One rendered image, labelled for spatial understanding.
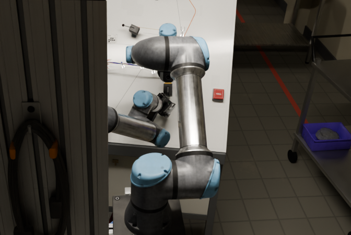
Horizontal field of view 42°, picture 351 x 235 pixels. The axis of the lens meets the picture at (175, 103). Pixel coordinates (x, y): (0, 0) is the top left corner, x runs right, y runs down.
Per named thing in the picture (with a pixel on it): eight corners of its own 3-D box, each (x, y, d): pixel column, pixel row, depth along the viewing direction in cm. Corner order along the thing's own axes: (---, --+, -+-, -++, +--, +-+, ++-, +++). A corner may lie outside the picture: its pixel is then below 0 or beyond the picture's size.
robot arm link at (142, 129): (100, 103, 148) (177, 129, 189) (79, 90, 154) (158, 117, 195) (83, 136, 148) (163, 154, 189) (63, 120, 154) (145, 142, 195)
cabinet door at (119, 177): (207, 215, 252) (215, 160, 231) (107, 207, 253) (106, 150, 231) (207, 212, 255) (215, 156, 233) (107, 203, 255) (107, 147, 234)
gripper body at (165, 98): (176, 105, 214) (167, 101, 202) (164, 118, 215) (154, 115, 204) (166, 94, 216) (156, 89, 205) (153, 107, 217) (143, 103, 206)
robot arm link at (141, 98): (127, 103, 192) (137, 85, 191) (138, 107, 202) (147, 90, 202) (142, 112, 189) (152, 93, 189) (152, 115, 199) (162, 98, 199)
